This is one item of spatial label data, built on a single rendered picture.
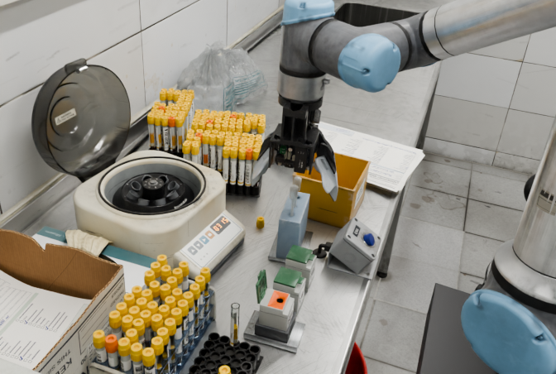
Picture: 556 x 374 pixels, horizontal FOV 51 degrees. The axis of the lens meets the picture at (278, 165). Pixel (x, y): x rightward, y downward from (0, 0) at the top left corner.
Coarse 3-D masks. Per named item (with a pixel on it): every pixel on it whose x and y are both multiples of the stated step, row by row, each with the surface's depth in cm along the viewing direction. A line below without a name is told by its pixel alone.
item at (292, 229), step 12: (300, 192) 114; (288, 204) 110; (300, 204) 110; (288, 216) 107; (300, 216) 107; (288, 228) 106; (300, 228) 107; (276, 240) 115; (288, 240) 108; (300, 240) 111; (276, 252) 110; (288, 252) 109
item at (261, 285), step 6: (264, 270) 92; (258, 276) 89; (264, 276) 92; (258, 282) 89; (264, 282) 92; (258, 288) 89; (264, 288) 92; (258, 294) 89; (264, 294) 92; (258, 300) 90
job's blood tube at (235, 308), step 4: (232, 304) 86; (236, 304) 87; (232, 308) 86; (236, 308) 87; (232, 312) 86; (236, 312) 86; (232, 316) 86; (236, 316) 86; (232, 320) 87; (236, 320) 87; (232, 324) 87; (236, 324) 87; (232, 328) 88; (236, 328) 88; (232, 332) 88; (236, 332) 88; (232, 336) 88; (236, 336) 89; (232, 340) 89; (236, 340) 89; (232, 344) 89; (236, 344) 90
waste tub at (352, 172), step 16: (336, 160) 129; (352, 160) 127; (304, 176) 128; (320, 176) 132; (352, 176) 129; (304, 192) 120; (320, 192) 119; (352, 192) 116; (320, 208) 121; (336, 208) 119; (352, 208) 119; (336, 224) 121
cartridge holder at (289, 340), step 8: (256, 312) 97; (256, 320) 93; (248, 328) 94; (256, 328) 92; (264, 328) 92; (272, 328) 92; (288, 328) 92; (296, 328) 95; (304, 328) 96; (248, 336) 94; (256, 336) 93; (264, 336) 93; (272, 336) 92; (280, 336) 92; (288, 336) 92; (296, 336) 94; (272, 344) 93; (280, 344) 92; (288, 344) 92; (296, 344) 92
